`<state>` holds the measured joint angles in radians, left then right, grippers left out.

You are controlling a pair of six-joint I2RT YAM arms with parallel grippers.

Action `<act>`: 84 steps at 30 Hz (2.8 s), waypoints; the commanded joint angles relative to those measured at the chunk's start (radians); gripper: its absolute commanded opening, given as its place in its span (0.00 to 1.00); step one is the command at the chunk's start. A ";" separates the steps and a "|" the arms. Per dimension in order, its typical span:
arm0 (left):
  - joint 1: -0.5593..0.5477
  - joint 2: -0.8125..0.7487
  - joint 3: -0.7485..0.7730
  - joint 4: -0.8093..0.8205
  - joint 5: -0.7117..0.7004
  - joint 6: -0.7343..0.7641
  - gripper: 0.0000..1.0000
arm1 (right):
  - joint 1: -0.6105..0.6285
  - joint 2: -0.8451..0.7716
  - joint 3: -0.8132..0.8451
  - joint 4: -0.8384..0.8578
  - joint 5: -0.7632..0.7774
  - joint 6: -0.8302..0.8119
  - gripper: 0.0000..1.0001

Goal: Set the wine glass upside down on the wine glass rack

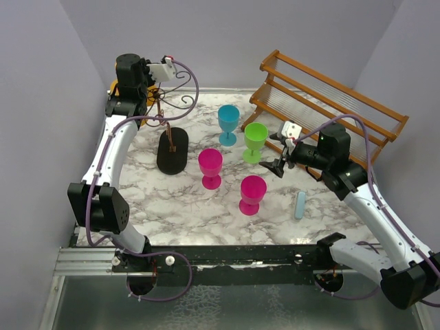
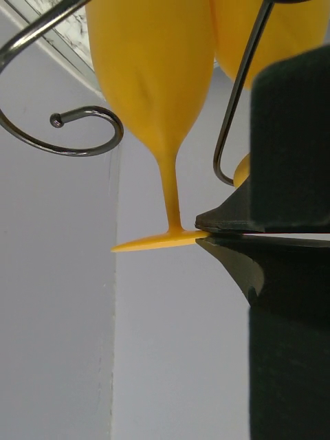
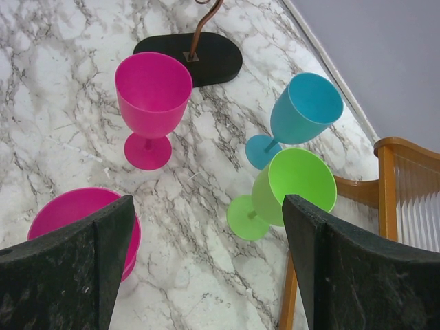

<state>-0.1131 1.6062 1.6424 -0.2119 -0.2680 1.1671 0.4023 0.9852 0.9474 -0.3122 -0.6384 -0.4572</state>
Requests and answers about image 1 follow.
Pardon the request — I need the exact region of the yellow plastic wine glass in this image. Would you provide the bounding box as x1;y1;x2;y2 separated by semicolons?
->
146;85;160;109

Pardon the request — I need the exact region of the blue plastic wine glass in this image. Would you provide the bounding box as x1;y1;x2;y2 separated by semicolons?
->
217;104;240;146

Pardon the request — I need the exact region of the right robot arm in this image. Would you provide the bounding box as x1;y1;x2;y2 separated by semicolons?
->
261;121;439;309

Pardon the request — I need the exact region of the pink wine glass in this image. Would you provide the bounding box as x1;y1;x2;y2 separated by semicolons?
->
239;175;267;216
198;148;223;190

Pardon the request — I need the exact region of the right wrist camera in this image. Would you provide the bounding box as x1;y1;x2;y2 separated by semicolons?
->
276;121;303;147

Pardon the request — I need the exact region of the orange plastic wine glass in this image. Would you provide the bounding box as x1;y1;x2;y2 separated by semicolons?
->
109;79;120;99

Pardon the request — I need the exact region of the green plastic wine glass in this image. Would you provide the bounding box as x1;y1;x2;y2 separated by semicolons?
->
243;122;269;164

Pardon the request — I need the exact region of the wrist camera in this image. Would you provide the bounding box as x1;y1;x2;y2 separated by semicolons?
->
147;56;177;83
276;121;303;147

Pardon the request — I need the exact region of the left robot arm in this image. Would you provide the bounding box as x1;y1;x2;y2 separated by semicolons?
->
67;54;154;272

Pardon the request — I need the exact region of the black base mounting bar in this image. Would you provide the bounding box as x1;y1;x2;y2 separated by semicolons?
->
111;243;358;288

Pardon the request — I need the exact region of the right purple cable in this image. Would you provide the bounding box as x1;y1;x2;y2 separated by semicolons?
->
294;114;440;308

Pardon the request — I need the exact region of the pink wine glass left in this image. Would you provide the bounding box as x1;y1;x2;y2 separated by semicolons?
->
198;148;223;190

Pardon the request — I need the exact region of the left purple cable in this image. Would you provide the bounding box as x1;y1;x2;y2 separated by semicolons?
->
85;58;200;303

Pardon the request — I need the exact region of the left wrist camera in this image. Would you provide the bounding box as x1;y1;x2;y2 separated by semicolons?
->
147;56;177;83

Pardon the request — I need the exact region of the light blue flat stick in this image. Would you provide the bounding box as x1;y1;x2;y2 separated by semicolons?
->
294;191;306;220

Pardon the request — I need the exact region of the purple cable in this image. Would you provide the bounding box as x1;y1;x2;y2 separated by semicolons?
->
85;58;200;303
294;114;440;308

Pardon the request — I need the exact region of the metal wine glass rack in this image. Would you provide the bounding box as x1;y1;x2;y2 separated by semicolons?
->
141;69;196;175

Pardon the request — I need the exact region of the pink wine glass front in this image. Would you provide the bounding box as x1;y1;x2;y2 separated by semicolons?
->
239;175;267;216

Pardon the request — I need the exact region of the wooden dish rack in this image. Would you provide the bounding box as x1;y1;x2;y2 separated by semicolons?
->
244;50;409;166

